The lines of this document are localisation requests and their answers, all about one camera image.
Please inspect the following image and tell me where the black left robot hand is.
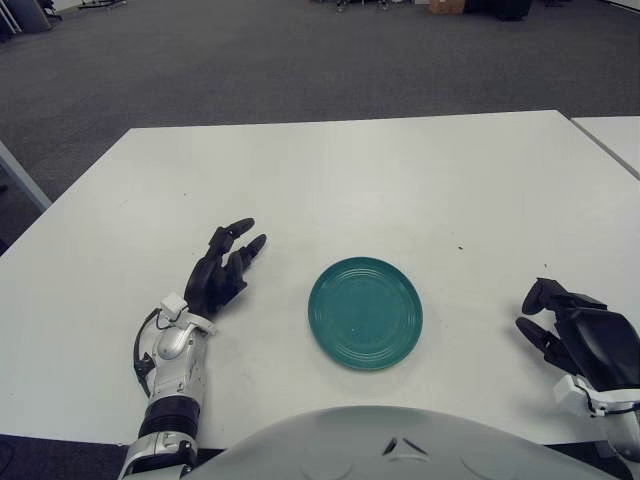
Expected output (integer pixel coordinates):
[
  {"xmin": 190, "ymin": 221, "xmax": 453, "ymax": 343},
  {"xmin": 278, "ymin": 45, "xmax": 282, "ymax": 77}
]
[{"xmin": 183, "ymin": 217, "xmax": 268, "ymax": 319}]

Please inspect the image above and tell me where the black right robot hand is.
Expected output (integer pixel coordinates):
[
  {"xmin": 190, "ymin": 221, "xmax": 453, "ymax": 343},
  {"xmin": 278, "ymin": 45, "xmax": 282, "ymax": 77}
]
[{"xmin": 515, "ymin": 277, "xmax": 640, "ymax": 391}]

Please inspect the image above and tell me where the round green plate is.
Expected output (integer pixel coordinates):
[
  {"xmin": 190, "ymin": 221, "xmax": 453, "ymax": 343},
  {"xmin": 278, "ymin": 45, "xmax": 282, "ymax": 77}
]
[{"xmin": 307, "ymin": 256, "xmax": 424, "ymax": 372}]

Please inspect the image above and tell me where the white neighbouring table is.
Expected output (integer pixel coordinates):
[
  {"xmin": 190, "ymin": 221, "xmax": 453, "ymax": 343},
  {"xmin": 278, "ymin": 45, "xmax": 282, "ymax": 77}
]
[{"xmin": 570, "ymin": 115, "xmax": 640, "ymax": 181}]

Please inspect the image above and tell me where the grey edged side table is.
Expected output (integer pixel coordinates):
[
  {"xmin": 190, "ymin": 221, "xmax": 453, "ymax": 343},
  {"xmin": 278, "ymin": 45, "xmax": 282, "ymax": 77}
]
[{"xmin": 0, "ymin": 139, "xmax": 53, "ymax": 211}]

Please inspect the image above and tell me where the grey robot torso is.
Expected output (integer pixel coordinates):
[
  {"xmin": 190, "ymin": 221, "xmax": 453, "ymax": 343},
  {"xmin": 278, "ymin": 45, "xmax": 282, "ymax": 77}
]
[{"xmin": 184, "ymin": 405, "xmax": 616, "ymax": 480}]

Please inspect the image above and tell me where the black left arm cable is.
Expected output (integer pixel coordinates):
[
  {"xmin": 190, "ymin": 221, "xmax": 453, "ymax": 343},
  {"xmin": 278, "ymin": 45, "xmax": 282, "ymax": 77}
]
[{"xmin": 132, "ymin": 308, "xmax": 164, "ymax": 399}]

